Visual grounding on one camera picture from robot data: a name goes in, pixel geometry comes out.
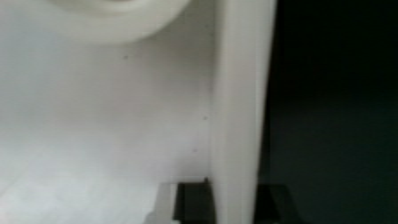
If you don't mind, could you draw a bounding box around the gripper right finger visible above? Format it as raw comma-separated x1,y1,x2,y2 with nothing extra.
254,184,309,224

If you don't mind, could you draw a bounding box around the white square table top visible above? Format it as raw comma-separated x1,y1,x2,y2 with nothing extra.
0,0,277,224

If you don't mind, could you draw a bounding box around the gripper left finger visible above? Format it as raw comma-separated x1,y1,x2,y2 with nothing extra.
154,180,211,224

